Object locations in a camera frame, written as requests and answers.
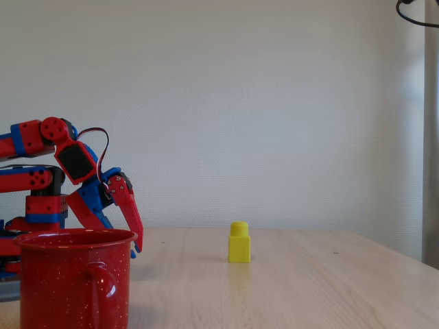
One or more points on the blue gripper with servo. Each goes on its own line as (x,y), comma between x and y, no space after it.
(97,192)

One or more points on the yellow toy brick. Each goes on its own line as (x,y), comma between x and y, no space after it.
(239,246)

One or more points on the red blue robot base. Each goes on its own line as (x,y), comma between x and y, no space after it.
(41,207)

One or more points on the red blue robot arm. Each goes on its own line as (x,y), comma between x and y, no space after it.
(24,140)

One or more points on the red enamel mug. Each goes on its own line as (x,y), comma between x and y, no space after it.
(61,284)

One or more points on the grey curtain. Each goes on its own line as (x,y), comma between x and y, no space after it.
(431,137)

